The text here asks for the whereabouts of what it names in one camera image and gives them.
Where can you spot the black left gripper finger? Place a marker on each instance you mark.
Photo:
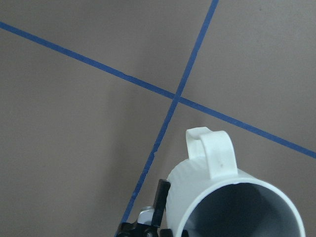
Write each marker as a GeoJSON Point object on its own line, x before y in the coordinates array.
{"type": "Point", "coordinates": [157, 220]}

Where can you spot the white ribbed mug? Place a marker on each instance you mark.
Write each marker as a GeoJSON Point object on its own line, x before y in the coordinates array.
{"type": "Point", "coordinates": [211, 197]}

